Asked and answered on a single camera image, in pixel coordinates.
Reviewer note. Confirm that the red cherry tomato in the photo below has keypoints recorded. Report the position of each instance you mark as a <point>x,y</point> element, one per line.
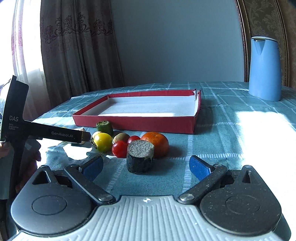
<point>119,149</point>
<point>133,138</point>

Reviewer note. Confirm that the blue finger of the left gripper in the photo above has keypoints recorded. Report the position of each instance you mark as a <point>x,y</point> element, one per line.
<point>86,136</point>

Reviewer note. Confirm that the large yellow-green tomato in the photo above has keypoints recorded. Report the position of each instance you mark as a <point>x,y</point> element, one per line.
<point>103,142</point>

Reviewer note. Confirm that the blue electric kettle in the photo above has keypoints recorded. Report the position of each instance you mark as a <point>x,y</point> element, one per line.
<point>265,70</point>

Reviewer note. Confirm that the orange mandarin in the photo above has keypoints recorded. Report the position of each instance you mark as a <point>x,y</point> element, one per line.
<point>160,142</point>

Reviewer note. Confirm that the dark wooden door frame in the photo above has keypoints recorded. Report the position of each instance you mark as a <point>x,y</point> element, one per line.
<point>263,17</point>

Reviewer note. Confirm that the green cucumber chunk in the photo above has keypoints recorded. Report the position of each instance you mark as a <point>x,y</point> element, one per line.
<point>105,127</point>

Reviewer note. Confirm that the dark eggplant chunk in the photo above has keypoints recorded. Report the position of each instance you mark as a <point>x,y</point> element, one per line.
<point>139,157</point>

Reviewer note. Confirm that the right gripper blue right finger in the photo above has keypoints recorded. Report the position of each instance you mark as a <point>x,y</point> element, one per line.
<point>209,176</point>

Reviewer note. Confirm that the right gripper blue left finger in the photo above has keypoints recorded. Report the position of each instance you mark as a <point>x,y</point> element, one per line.
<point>83,177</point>

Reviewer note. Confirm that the red cardboard tray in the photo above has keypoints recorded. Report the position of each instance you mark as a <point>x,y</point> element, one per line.
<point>164,111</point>

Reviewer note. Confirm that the teal plaid tablecloth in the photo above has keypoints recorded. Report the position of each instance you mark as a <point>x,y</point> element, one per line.
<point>233,128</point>

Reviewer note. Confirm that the brown longan fruit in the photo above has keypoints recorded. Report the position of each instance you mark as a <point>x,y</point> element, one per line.
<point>95,133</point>
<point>121,137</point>

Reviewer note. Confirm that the person's left hand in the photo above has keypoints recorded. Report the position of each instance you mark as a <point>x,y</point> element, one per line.
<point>5,149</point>

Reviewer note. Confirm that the brown patterned curtain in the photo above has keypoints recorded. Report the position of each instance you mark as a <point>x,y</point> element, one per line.
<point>78,48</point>

